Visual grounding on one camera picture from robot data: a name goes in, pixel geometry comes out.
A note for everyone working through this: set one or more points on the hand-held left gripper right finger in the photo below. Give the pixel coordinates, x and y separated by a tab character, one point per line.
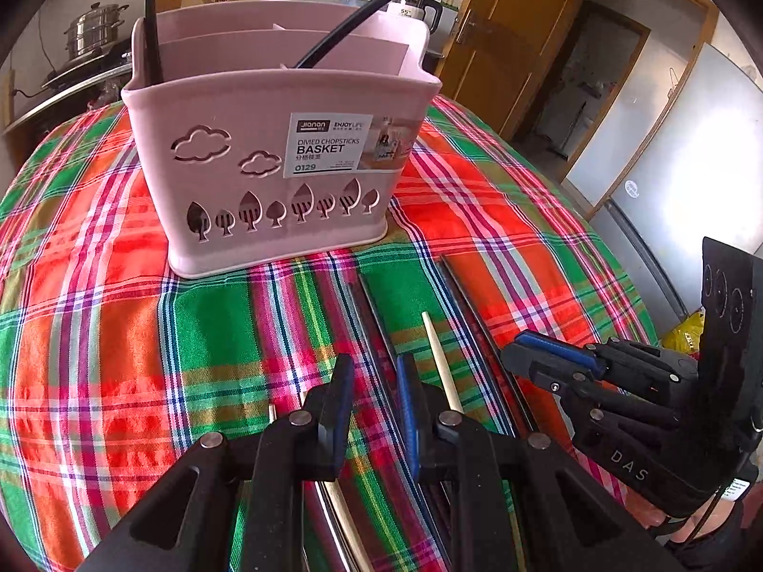
408	411

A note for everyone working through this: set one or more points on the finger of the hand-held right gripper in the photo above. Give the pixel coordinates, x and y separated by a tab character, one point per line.
530	366
554	348

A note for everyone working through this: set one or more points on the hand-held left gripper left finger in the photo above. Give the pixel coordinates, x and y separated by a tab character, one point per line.
341	405

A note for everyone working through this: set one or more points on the black chopstick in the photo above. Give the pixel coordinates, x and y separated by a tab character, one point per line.
152	12
462	286
335	39
512	393
368	325
375	313

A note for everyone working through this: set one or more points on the wooden chopstick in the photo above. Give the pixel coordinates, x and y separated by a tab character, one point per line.
350	530
441	363

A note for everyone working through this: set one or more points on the pink plastic chopstick basket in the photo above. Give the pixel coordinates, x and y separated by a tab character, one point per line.
250	119

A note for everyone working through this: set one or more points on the person's right forearm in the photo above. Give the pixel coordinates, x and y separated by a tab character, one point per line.
715	551

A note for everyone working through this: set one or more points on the person's right hand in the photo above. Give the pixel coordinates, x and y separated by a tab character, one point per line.
694	531

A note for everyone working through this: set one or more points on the yellow plastic bag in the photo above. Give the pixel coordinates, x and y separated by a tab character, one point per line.
685	330

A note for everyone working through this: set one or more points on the silver refrigerator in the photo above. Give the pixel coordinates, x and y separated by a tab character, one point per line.
685	161

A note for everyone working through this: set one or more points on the plaid tablecloth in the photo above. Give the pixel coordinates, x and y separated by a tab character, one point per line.
119	310

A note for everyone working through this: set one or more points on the wooden door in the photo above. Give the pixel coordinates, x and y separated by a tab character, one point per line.
512	41

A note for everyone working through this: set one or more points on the white electric kettle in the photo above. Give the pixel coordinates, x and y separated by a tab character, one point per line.
411	12

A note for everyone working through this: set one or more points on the steel shelf rack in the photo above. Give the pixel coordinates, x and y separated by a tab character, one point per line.
59	98

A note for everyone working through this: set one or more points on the black induction cooker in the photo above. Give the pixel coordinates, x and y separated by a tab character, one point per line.
83	70

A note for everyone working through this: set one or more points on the stainless steel steamer pot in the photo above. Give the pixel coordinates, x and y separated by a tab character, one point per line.
95	33

